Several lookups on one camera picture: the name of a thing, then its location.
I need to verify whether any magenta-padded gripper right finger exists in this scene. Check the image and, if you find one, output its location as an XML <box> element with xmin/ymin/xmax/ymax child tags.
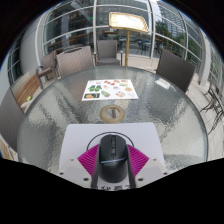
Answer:
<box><xmin>125</xmin><ymin>143</ymin><xmax>169</xmax><ymax>190</ymax></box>

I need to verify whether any gold framed menu stand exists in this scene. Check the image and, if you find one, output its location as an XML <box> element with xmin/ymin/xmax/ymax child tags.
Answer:
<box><xmin>108</xmin><ymin>11</ymin><xmax>150</xmax><ymax>67</ymax></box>

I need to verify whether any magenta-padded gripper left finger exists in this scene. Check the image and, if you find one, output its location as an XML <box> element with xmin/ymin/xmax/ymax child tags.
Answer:
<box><xmin>58</xmin><ymin>143</ymin><xmax>101</xmax><ymax>190</ymax></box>

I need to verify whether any black computer mouse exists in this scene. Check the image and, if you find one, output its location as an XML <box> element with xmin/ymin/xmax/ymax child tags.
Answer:
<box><xmin>98</xmin><ymin>133</ymin><xmax>129</xmax><ymax>184</ymax></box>

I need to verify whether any grey wicker chair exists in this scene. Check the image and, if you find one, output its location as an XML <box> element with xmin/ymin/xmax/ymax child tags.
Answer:
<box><xmin>35</xmin><ymin>49</ymin><xmax>59</xmax><ymax>90</ymax></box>
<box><xmin>95</xmin><ymin>39</ymin><xmax>122</xmax><ymax>67</ymax></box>
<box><xmin>0</xmin><ymin>86</ymin><xmax>26</xmax><ymax>153</ymax></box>
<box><xmin>55</xmin><ymin>45</ymin><xmax>96</xmax><ymax>80</ymax></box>
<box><xmin>155</xmin><ymin>47</ymin><xmax>197</xmax><ymax>94</ymax></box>

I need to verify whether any colourful laminated menu card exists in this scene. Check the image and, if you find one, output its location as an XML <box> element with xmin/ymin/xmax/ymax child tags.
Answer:
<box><xmin>81</xmin><ymin>78</ymin><xmax>140</xmax><ymax>102</ymax></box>

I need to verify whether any white printed mouse pad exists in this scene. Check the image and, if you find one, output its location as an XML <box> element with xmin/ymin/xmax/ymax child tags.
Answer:
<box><xmin>58</xmin><ymin>121</ymin><xmax>165</xmax><ymax>191</ymax></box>

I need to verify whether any round brass table ring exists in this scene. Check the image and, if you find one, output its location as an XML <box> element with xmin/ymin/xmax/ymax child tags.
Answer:
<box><xmin>99</xmin><ymin>104</ymin><xmax>126</xmax><ymax>124</ymax></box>

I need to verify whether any black metal chair group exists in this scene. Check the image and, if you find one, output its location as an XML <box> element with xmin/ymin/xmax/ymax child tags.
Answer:
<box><xmin>199</xmin><ymin>77</ymin><xmax>224</xmax><ymax>135</ymax></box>

